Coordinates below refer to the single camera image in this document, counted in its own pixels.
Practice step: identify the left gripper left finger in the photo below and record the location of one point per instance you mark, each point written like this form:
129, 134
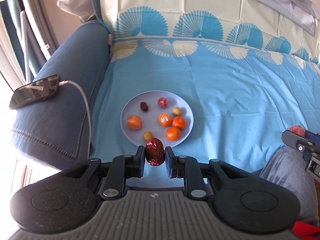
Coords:
116, 172

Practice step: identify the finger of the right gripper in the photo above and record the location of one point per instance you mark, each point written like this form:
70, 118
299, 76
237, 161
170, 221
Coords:
293, 140
311, 136

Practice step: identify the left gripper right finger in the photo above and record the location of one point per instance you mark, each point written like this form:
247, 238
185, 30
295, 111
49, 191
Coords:
190, 170

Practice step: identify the dark red jujube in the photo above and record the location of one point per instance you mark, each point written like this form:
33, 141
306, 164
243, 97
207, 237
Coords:
154, 152
144, 107

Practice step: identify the tan longan fruit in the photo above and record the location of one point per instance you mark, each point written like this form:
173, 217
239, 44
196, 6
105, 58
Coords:
147, 135

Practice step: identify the small orange lowest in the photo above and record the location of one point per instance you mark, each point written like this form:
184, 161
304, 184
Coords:
178, 122

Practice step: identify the small orange top cluster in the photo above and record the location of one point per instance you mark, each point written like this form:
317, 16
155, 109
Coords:
134, 122

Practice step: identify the yellow-red small apple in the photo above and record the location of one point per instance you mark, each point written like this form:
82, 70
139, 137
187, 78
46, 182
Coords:
176, 111

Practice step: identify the red candy fruit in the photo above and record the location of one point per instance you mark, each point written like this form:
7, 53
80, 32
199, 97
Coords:
162, 102

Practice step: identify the red cherry tomato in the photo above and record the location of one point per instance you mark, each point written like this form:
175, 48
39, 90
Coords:
297, 129

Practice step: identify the grey trouser knee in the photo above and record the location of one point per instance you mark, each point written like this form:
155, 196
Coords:
286, 168

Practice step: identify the light blue round plate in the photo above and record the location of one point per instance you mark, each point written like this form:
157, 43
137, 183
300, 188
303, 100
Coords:
150, 118

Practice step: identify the blue patterned cloth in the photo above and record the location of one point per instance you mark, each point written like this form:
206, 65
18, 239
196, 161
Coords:
245, 82

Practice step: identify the black smartphone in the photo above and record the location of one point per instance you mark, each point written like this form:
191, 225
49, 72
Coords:
33, 92

